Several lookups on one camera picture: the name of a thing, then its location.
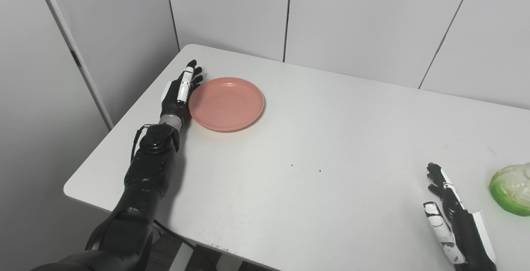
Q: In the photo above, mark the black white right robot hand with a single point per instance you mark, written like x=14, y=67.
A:
x=470, y=238

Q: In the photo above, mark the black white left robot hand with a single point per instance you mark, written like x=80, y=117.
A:
x=172, y=101

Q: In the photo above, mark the pink round plate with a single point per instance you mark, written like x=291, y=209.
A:
x=225, y=104

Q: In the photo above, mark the green white cabbage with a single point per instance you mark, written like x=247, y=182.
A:
x=513, y=190

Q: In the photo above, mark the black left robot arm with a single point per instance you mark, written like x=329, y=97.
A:
x=145, y=176

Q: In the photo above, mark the white table leg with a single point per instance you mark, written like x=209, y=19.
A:
x=180, y=260

